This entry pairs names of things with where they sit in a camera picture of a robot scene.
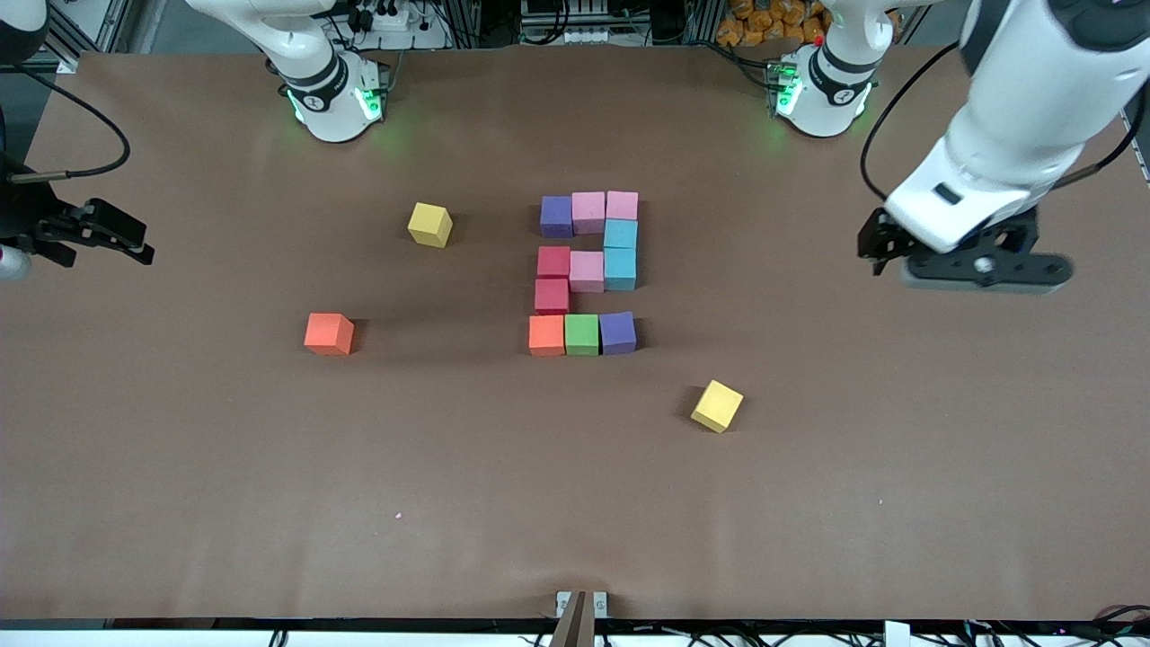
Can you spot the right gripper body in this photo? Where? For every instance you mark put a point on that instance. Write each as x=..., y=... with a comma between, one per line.
x=25, y=212

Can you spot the pink foam cube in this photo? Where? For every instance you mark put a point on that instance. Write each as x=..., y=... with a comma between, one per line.
x=587, y=271
x=622, y=205
x=588, y=212

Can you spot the blue foam cube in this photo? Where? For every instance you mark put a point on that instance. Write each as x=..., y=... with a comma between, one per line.
x=620, y=270
x=620, y=235

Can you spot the purple foam cube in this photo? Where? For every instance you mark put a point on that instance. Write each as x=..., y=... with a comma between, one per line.
x=555, y=216
x=617, y=332

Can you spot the green foam cube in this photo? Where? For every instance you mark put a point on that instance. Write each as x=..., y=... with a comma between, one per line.
x=582, y=334

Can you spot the red foam cube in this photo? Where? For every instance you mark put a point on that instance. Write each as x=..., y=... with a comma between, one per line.
x=551, y=296
x=553, y=261

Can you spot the orange foam cube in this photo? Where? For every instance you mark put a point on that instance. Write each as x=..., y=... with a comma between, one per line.
x=328, y=332
x=545, y=334

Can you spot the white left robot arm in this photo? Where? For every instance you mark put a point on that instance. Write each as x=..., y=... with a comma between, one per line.
x=1033, y=90

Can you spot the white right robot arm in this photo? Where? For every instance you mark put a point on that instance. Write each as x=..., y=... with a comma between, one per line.
x=332, y=108

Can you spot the yellow foam cube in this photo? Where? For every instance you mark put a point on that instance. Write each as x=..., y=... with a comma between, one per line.
x=430, y=225
x=717, y=406

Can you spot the bag of orange snacks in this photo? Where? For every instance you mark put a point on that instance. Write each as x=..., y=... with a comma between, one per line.
x=764, y=22

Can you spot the white socket strip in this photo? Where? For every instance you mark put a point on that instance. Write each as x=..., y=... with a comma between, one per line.
x=575, y=36

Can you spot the white power strip with plugs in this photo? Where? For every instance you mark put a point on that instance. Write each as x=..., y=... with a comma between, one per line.
x=422, y=36

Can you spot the small white adapter box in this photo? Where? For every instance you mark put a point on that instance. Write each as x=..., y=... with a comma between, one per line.
x=897, y=633

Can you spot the aluminium frame strut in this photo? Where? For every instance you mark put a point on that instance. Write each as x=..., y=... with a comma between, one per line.
x=67, y=63

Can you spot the metal bracket with post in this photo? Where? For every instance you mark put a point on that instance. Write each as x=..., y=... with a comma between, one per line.
x=581, y=620

